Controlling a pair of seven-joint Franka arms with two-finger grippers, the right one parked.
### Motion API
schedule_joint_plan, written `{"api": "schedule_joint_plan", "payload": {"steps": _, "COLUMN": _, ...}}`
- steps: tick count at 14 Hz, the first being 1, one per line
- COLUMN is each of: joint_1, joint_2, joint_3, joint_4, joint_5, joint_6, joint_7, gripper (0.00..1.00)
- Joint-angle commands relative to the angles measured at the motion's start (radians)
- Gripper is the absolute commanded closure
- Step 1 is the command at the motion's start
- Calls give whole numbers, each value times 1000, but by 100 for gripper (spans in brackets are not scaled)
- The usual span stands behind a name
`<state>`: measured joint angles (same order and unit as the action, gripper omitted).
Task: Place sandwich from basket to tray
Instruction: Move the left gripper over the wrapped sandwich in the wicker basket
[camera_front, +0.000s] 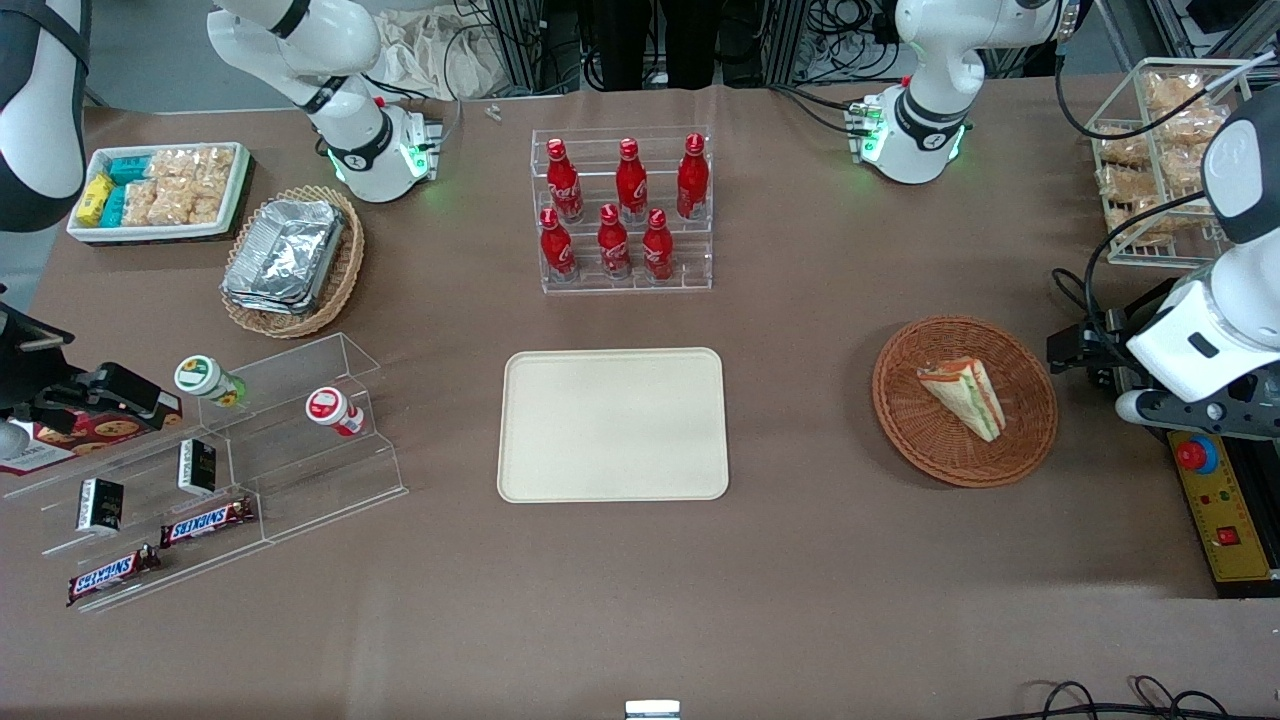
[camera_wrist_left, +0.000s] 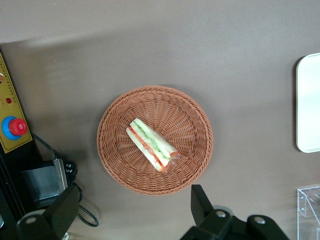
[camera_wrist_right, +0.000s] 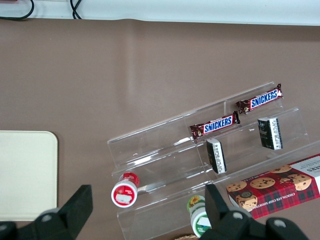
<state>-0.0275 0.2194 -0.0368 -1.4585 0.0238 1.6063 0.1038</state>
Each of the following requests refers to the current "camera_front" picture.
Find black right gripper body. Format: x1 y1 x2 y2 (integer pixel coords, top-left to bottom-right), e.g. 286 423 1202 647
0 308 77 423

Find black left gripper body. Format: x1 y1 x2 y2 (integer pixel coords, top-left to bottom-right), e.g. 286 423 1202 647
1047 320 1136 396

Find triangular sandwich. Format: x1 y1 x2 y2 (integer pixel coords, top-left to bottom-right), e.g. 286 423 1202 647
917 356 1007 444

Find white rectangular snack tray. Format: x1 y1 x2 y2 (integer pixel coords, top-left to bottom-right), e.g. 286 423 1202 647
66 141 251 244

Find round brown wicker basket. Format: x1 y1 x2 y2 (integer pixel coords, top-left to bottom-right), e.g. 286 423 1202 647
871 315 1059 489

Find oval light wicker basket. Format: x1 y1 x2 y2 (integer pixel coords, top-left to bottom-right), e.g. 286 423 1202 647
219 185 367 340

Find beige plastic tray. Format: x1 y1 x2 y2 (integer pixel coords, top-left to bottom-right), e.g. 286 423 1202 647
497 347 731 504

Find red brown cookie box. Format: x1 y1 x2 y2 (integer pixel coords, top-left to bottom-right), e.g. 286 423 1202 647
0 395 184 477

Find green lid drink bottle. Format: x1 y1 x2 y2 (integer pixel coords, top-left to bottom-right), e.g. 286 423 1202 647
174 354 247 409

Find small black box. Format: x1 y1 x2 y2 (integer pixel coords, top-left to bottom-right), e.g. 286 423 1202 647
178 438 218 497
77 478 125 534

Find bagged fried snack pack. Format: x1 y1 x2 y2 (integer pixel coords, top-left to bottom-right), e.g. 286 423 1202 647
1150 105 1229 146
1143 72 1208 113
1160 140 1216 191
1105 205 1176 248
1130 195 1201 236
1097 127 1151 168
1097 165 1156 204

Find Snickers chocolate bar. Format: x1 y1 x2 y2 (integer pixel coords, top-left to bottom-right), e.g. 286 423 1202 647
159 497 258 549
66 545 163 608

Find clear acrylic stepped shelf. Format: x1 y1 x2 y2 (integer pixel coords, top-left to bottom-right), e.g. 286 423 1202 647
0 332 409 613

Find yellow snack packet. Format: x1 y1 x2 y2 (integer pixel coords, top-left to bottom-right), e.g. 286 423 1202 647
76 173 116 227

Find red lid drink bottle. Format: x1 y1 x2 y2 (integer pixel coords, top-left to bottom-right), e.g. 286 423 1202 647
305 386 366 438

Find stacked aluminium foil containers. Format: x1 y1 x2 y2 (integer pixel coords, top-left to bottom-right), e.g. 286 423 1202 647
222 198 347 317

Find yellow black control box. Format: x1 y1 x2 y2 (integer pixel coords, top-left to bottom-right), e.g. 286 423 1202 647
1165 428 1280 599

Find clear acrylic bottle rack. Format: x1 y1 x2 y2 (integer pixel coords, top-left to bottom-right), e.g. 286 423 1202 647
530 125 715 295

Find red cola bottle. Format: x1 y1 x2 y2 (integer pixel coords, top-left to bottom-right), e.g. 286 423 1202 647
539 207 578 283
641 208 676 283
545 138 586 223
614 138 649 223
676 133 711 221
597 203 633 281

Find white crumpled cloth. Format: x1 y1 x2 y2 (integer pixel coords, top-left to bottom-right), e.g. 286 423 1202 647
375 10 501 101

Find person in black trousers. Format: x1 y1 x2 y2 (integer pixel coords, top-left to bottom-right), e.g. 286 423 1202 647
590 0 723 91

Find black table cable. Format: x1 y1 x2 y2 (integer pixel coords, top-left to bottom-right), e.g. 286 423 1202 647
1050 268 1116 346

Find white wire basket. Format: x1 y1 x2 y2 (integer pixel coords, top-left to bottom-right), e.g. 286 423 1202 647
1085 58 1280 269

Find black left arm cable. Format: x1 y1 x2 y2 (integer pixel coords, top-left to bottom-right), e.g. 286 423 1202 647
1055 50 1241 341

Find aluminium frame rail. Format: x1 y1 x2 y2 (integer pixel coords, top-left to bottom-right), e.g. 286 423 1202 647
1095 0 1280 71

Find black base cables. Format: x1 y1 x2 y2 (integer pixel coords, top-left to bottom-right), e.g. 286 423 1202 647
770 83 871 136

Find black looped floor cable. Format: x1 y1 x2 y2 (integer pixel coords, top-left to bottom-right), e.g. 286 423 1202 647
1005 676 1280 720

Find aluminium frame post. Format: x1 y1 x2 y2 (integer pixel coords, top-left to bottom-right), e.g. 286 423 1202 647
498 0 583 96
770 0 813 83

